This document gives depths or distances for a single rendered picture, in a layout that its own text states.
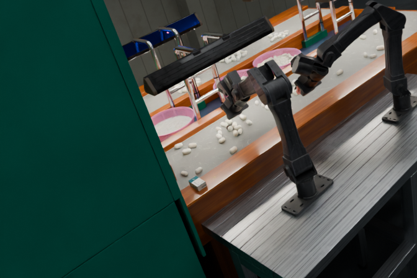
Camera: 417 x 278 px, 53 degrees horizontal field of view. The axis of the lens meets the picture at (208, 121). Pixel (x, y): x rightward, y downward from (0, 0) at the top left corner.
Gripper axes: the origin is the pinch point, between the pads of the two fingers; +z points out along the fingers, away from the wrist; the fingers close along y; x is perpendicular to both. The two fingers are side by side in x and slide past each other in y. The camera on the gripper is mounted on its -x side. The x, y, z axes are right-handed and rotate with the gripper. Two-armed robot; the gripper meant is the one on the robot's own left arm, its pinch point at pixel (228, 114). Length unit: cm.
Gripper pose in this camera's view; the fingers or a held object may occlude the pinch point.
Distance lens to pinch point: 174.5
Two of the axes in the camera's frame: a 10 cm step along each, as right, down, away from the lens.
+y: -7.8, 4.7, -4.1
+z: -2.4, 3.7, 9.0
